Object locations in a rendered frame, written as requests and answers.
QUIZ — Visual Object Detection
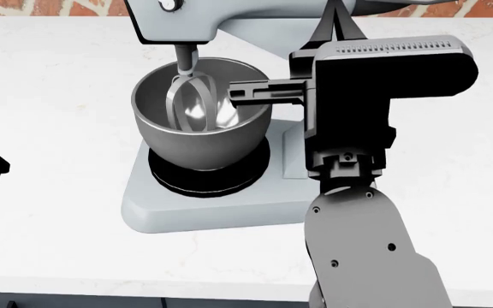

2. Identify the grey stand mixer head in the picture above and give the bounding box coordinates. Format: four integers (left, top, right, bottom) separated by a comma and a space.
124, 0, 428, 46

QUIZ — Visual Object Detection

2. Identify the black round bowl plate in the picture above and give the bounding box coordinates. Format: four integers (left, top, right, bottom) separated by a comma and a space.
147, 136, 271, 198

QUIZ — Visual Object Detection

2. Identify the grey stand mixer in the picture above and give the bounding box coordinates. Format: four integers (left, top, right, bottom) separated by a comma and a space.
121, 17, 334, 234

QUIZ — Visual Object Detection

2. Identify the mixer head control knob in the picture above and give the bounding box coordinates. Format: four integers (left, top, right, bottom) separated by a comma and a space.
157, 0, 186, 14

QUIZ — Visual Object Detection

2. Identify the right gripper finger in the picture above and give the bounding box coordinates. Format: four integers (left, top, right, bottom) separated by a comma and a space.
300, 2, 365, 51
228, 79, 310, 108

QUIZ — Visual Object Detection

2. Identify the metal beater attachment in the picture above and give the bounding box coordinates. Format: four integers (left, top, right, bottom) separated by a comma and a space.
165, 44, 218, 133

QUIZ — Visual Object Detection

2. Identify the steel mixing bowl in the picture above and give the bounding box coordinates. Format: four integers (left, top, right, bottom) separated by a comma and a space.
130, 56, 274, 172

